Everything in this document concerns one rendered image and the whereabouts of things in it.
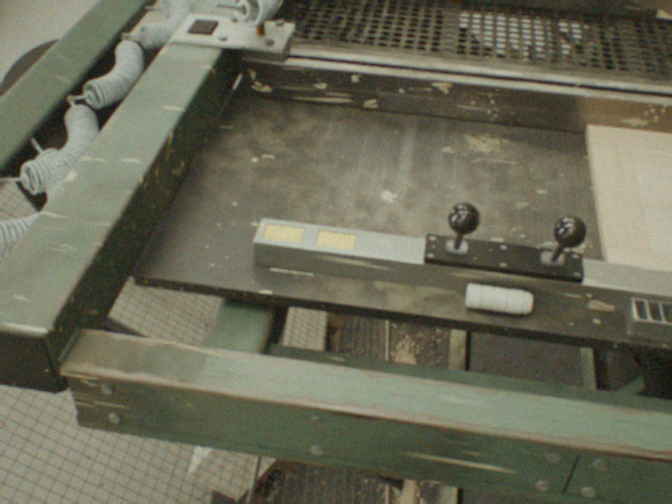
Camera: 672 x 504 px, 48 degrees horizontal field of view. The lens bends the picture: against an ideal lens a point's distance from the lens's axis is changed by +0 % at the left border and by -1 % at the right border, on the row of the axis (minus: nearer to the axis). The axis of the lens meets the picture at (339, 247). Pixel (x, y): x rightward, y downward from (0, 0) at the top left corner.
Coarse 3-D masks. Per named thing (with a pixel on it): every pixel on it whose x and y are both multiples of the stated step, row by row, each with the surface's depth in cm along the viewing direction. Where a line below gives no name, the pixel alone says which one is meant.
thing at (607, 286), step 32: (288, 224) 101; (256, 256) 100; (288, 256) 99; (320, 256) 98; (352, 256) 97; (384, 256) 97; (416, 256) 97; (448, 288) 98; (512, 288) 96; (544, 288) 95; (576, 288) 95; (608, 288) 94; (640, 288) 94
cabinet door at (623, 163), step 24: (600, 144) 122; (624, 144) 122; (648, 144) 122; (600, 168) 117; (624, 168) 117; (648, 168) 118; (600, 192) 112; (624, 192) 112; (648, 192) 113; (600, 216) 108; (624, 216) 108; (648, 216) 109; (624, 240) 104; (648, 240) 104; (648, 264) 100
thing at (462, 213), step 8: (456, 208) 86; (464, 208) 86; (472, 208) 86; (448, 216) 87; (456, 216) 86; (464, 216) 85; (472, 216) 85; (456, 224) 86; (464, 224) 85; (472, 224) 86; (456, 232) 87; (464, 232) 86; (472, 232) 86; (456, 240) 93; (448, 248) 96; (456, 248) 95; (464, 248) 96
